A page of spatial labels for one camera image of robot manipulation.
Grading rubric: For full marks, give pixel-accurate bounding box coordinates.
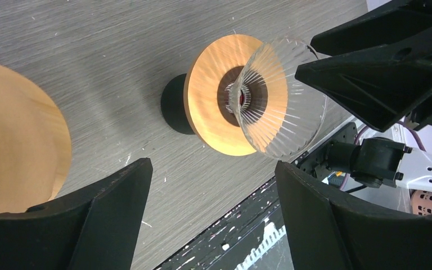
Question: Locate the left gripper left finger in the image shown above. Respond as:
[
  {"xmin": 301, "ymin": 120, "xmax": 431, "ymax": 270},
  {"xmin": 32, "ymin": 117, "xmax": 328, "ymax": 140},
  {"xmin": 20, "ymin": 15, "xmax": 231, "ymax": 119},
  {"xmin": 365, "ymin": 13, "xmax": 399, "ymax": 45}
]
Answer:
[{"xmin": 0, "ymin": 157, "xmax": 153, "ymax": 269}]

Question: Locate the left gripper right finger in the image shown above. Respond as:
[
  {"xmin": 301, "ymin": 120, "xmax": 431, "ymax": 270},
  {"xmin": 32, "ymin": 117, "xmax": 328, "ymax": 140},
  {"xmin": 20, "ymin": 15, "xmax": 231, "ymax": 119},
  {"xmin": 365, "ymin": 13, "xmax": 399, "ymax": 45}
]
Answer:
[{"xmin": 274, "ymin": 161, "xmax": 432, "ymax": 269}]

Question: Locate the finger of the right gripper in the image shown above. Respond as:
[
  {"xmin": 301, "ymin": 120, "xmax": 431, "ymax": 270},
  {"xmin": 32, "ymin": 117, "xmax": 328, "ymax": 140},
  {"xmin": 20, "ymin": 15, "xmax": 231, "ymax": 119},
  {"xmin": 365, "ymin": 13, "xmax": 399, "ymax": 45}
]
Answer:
[
  {"xmin": 295, "ymin": 27, "xmax": 432, "ymax": 131},
  {"xmin": 310, "ymin": 1, "xmax": 432, "ymax": 56}
]

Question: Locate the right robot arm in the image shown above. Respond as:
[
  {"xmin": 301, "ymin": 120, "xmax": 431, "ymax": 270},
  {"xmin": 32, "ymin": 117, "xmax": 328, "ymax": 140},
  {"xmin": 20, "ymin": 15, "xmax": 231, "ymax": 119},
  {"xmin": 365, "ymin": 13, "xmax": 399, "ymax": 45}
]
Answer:
[{"xmin": 295, "ymin": 1, "xmax": 432, "ymax": 192}]

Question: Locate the wooden dripper ring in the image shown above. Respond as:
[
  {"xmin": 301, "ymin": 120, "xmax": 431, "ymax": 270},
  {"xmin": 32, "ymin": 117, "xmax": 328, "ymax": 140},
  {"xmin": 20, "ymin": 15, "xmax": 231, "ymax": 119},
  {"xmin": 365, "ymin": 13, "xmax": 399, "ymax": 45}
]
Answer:
[
  {"xmin": 0, "ymin": 57, "xmax": 73, "ymax": 217},
  {"xmin": 183, "ymin": 34, "xmax": 289, "ymax": 158}
]

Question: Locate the clear glass dripper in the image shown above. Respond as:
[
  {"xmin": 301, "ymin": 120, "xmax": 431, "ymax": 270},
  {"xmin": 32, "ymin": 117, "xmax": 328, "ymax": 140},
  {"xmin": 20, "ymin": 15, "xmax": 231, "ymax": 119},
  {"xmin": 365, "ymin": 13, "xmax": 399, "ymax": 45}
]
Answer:
[{"xmin": 228, "ymin": 37, "xmax": 327, "ymax": 161}]

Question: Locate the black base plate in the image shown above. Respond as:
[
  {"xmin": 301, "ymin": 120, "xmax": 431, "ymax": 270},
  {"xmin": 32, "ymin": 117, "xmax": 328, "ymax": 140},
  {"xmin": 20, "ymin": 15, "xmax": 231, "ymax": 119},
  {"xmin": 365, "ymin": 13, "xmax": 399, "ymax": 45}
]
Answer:
[{"xmin": 157, "ymin": 178, "xmax": 286, "ymax": 269}]

